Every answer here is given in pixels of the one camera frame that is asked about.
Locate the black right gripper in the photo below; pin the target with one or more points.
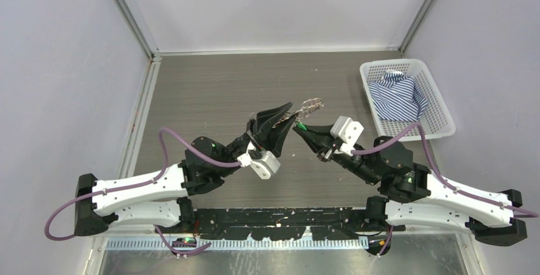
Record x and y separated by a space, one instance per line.
319 137

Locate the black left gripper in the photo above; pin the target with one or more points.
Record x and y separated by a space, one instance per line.
263 124

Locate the green key tag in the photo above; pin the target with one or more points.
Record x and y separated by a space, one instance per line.
301 126

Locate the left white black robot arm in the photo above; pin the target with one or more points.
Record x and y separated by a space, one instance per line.
162 197

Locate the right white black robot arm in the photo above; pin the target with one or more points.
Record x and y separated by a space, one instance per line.
413 194

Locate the blue striped shirt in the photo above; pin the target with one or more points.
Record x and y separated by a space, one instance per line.
397 97

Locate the white plastic basket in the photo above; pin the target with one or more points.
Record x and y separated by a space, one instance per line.
436 120

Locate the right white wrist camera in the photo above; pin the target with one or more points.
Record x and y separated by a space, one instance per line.
347 129

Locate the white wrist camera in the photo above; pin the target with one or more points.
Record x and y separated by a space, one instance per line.
347 129
264 164

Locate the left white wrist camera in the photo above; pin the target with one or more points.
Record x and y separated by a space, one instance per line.
264 164

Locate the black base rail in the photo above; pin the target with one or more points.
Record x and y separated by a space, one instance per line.
276 224

